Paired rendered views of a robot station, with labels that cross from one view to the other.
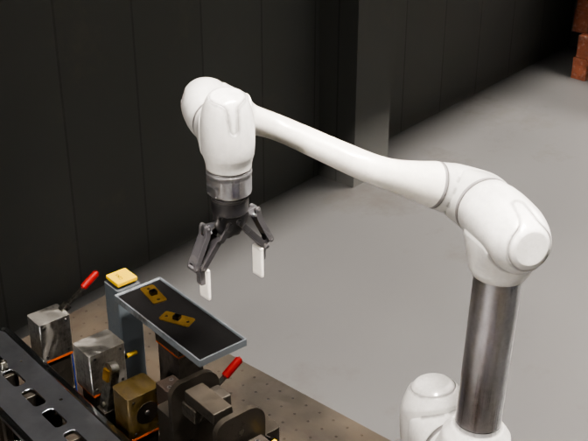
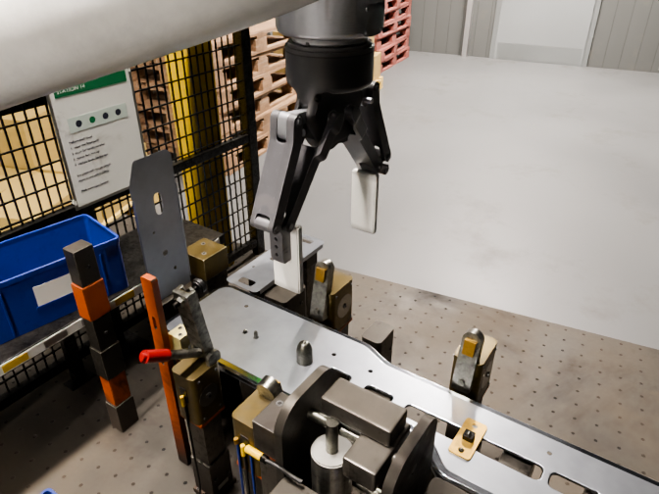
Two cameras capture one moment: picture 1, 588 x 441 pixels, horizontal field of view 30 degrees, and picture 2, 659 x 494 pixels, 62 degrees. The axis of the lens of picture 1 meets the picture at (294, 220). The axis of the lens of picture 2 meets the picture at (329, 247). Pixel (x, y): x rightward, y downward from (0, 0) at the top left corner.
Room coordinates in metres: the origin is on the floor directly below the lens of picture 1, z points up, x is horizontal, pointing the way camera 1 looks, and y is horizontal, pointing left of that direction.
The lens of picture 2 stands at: (2.38, -0.01, 1.75)
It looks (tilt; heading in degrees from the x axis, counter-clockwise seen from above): 31 degrees down; 164
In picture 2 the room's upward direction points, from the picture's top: straight up
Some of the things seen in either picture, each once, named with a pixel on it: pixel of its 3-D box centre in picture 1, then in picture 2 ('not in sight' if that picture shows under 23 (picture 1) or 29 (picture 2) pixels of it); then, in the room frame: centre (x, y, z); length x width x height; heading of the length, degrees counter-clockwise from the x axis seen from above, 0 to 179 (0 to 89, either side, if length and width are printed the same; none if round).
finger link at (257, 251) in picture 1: (257, 260); (287, 256); (1.96, 0.07, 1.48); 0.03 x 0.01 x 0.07; 40
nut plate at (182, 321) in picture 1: (177, 317); not in sight; (2.23, 0.28, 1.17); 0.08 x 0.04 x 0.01; 65
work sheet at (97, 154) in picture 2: not in sight; (100, 135); (1.00, -0.19, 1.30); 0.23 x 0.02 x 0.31; 130
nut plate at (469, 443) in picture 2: not in sight; (468, 436); (1.85, 0.39, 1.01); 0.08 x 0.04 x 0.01; 129
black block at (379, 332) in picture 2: not in sight; (378, 377); (1.52, 0.36, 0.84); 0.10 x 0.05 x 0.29; 130
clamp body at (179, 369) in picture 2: not in sight; (200, 435); (1.60, -0.05, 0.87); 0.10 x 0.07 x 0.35; 130
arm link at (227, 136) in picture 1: (226, 127); not in sight; (1.93, 0.13, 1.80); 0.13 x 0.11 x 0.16; 18
